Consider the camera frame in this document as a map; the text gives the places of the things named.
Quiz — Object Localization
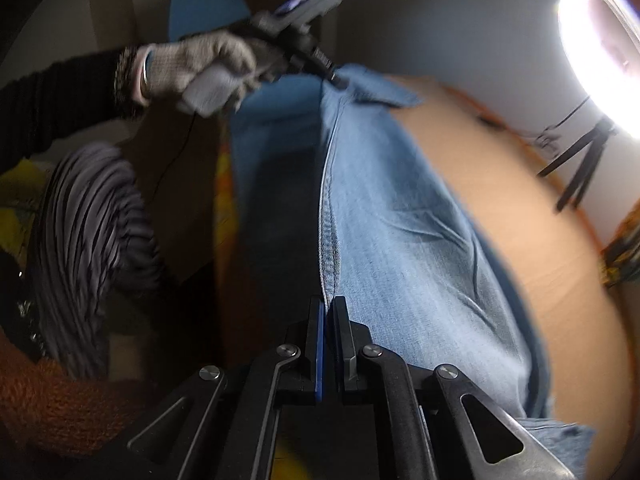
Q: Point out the small black tripod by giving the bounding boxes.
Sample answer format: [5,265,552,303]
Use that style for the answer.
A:
[537,115,618,213]

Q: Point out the left hand in grey glove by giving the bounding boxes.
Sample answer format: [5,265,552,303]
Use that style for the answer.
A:
[131,30,259,115]

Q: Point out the left forearm in black sleeve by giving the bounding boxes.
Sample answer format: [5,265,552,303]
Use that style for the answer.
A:
[1,47,143,172]

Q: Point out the striped grey leg clothing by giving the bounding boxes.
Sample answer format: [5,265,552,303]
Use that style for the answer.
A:
[27,143,158,379]

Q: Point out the light blue denim pants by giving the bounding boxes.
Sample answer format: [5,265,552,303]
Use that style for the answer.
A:
[230,65,593,477]

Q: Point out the black power cable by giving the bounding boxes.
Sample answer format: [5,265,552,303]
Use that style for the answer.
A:
[519,94,594,151]

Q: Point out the beige bed blanket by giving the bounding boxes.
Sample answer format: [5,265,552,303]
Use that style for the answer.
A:
[394,76,639,479]

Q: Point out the orange patterned cloth on wall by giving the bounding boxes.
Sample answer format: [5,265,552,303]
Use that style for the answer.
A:
[601,203,640,288]

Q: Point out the blue plastic chair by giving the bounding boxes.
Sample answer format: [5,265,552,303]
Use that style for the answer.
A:
[167,0,250,42]

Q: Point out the white ring light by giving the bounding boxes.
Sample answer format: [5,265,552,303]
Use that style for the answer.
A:
[558,0,639,138]

